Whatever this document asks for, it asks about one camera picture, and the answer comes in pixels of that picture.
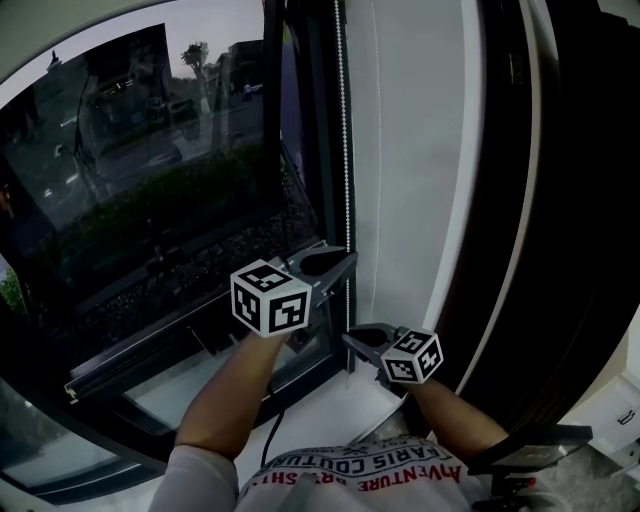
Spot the black chest-mounted device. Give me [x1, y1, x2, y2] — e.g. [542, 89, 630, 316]
[467, 424, 595, 512]

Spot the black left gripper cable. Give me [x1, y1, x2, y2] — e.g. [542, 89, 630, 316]
[259, 393, 287, 467]

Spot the white window sill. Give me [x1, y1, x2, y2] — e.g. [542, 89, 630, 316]
[0, 366, 409, 512]

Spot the white vanity cabinet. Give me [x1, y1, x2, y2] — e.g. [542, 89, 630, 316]
[564, 327, 640, 481]

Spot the white printed t-shirt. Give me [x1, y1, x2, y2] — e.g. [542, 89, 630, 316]
[159, 434, 489, 512]

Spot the person's right forearm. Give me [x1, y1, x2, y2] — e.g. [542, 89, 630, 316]
[407, 379, 511, 454]

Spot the white bead chain cord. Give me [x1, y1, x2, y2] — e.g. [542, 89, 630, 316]
[333, 0, 385, 389]

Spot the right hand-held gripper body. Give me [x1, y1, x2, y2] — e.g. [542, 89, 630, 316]
[373, 326, 446, 401]

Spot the grey chest strap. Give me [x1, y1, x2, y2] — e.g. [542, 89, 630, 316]
[287, 479, 322, 512]

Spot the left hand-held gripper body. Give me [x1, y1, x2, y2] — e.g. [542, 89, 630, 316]
[230, 253, 334, 355]

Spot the dark framed window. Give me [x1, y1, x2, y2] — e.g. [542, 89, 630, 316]
[0, 0, 359, 506]

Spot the stack of dark door panels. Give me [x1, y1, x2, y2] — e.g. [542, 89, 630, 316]
[464, 0, 640, 441]

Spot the person's left forearm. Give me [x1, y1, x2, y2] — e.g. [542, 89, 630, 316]
[174, 332, 290, 461]

